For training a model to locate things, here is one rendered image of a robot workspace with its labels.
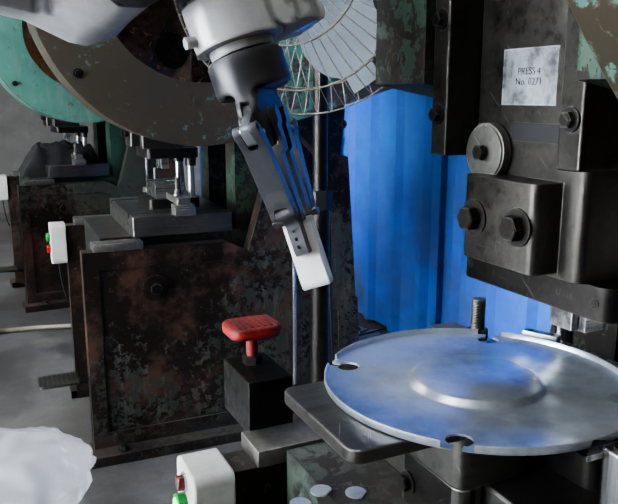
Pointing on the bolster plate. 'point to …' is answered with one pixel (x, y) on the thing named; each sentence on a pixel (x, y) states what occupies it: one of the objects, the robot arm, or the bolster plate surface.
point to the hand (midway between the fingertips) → (307, 252)
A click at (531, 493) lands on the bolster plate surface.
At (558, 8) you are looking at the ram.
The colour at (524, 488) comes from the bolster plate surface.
